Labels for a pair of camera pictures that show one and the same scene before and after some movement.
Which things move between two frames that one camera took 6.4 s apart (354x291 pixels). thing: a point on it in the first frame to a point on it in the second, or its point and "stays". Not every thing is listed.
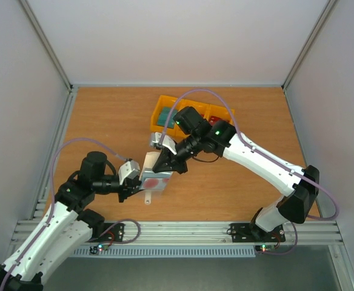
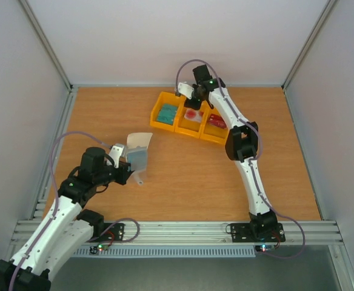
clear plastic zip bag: x=147 y=172 to x=136 y=154
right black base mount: x=250 y=233 stays
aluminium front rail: x=197 y=234 stays
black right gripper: x=173 y=156 to x=192 y=103
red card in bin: x=213 y=119 stays
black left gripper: x=128 y=188 to x=125 y=173
